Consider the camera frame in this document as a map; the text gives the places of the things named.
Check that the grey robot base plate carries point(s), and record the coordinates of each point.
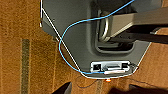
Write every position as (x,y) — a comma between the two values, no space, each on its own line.
(76,40)

